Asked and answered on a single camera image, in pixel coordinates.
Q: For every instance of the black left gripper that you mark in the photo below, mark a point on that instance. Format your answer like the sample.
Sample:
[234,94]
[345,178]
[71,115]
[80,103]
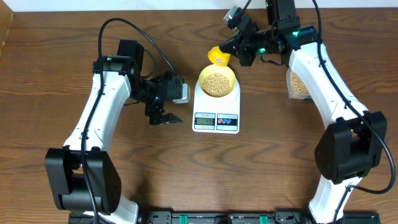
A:
[153,110]

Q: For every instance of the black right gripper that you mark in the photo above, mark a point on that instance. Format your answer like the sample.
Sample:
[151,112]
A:
[240,50]

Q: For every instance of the yellow plastic scoop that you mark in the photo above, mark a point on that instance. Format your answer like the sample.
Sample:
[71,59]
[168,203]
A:
[217,57]

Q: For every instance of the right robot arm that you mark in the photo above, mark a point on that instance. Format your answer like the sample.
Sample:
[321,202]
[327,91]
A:
[353,141]

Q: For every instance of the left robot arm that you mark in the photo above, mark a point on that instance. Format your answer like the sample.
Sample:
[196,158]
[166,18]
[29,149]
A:
[82,177]

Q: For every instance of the yellow plastic bowl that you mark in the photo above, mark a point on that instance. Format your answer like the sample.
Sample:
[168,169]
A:
[215,68]

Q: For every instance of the soybeans in yellow bowl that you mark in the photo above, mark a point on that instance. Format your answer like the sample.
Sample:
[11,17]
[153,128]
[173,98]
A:
[216,85]

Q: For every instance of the white digital kitchen scale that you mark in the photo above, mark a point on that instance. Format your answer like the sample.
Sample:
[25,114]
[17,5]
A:
[216,115]

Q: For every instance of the soybeans pile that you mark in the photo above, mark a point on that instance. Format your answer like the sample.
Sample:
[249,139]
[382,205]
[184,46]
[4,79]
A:
[297,84]

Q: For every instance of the clear plastic container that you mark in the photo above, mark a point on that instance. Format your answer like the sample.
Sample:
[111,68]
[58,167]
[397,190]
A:
[291,92]

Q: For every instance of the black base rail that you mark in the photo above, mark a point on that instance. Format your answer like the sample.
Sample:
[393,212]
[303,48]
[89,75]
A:
[280,216]

